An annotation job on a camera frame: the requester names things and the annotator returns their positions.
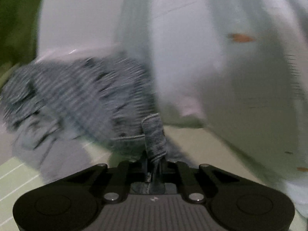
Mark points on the blue denim jeans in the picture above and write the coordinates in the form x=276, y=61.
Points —
x=152, y=148

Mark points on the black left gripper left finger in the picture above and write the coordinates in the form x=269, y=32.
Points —
x=118, y=182

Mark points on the light carrot print curtain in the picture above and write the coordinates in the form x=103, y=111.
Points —
x=237, y=67

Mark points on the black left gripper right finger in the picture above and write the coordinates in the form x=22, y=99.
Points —
x=190, y=183

